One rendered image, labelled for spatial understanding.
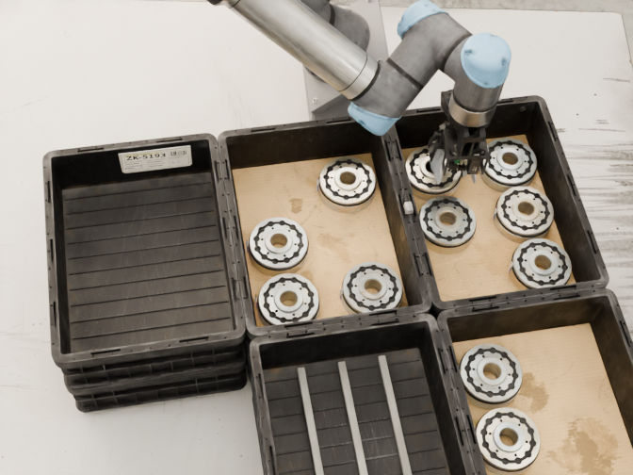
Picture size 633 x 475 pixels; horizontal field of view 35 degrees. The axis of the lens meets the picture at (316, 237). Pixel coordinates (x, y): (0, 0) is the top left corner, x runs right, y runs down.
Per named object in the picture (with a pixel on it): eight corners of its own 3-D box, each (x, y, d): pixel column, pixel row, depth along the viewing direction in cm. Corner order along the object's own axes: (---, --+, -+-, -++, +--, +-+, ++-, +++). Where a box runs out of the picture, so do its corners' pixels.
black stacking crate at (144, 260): (56, 189, 181) (43, 154, 172) (218, 171, 185) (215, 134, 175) (66, 393, 162) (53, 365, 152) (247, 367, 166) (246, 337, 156)
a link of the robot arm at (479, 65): (484, 18, 153) (526, 51, 150) (471, 64, 163) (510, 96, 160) (448, 43, 151) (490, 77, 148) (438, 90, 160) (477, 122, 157)
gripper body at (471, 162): (440, 178, 171) (451, 137, 161) (434, 137, 176) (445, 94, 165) (484, 176, 172) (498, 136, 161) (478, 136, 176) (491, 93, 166)
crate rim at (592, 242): (381, 120, 180) (382, 111, 178) (540, 101, 184) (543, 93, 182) (432, 317, 161) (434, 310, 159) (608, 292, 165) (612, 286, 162)
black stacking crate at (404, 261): (219, 170, 185) (217, 134, 175) (376, 151, 189) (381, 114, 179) (250, 366, 166) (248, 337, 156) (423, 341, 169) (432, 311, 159)
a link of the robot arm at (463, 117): (449, 76, 162) (498, 75, 162) (445, 94, 165) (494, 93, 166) (455, 113, 158) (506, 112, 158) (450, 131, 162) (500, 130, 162)
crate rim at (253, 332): (217, 139, 177) (216, 131, 175) (381, 120, 180) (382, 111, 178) (248, 343, 157) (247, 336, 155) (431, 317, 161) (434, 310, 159)
